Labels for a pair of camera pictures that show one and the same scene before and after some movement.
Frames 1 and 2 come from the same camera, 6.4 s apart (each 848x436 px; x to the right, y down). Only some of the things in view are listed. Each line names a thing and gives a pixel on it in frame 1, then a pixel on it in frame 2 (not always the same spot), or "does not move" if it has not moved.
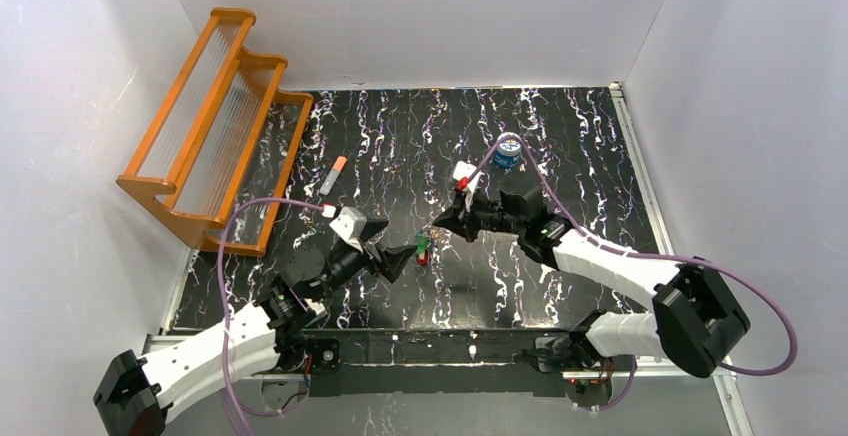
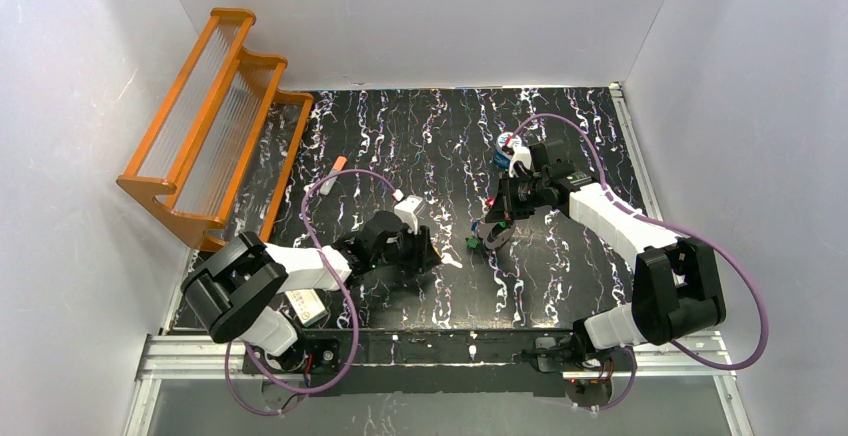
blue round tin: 508,151 does not move
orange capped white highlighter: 333,174 does not move
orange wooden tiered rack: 217,154 does not move
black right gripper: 470,219 -> 502,206
